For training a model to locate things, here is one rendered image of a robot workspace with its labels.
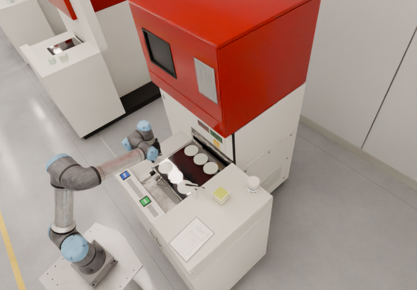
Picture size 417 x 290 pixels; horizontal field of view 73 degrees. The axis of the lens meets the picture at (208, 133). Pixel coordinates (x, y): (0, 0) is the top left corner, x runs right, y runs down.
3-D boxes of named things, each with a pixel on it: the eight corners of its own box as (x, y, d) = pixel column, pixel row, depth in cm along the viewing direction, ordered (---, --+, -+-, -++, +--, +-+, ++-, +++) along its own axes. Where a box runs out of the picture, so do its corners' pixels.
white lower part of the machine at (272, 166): (231, 138, 327) (228, 81, 268) (288, 182, 280) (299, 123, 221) (182, 173, 300) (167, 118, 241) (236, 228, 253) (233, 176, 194)
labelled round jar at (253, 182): (252, 182, 171) (253, 173, 164) (261, 189, 167) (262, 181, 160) (244, 189, 169) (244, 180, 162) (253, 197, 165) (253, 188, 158)
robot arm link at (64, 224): (60, 258, 144) (59, 170, 121) (45, 240, 151) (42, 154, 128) (82, 245, 153) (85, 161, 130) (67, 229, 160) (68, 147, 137)
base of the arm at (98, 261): (94, 279, 149) (85, 274, 142) (72, 267, 154) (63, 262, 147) (111, 251, 157) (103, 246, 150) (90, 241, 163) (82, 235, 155)
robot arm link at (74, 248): (80, 271, 143) (67, 264, 132) (66, 255, 149) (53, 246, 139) (100, 251, 148) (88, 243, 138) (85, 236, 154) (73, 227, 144)
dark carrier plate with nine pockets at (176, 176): (192, 141, 209) (192, 140, 208) (224, 168, 189) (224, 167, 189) (154, 167, 196) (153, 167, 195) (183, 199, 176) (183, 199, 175)
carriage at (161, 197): (149, 176, 196) (148, 173, 194) (180, 211, 175) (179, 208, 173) (139, 182, 193) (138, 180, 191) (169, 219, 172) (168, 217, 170)
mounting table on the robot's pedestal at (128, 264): (95, 339, 148) (84, 335, 138) (49, 285, 168) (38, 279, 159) (154, 264, 171) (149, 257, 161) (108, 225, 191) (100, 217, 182)
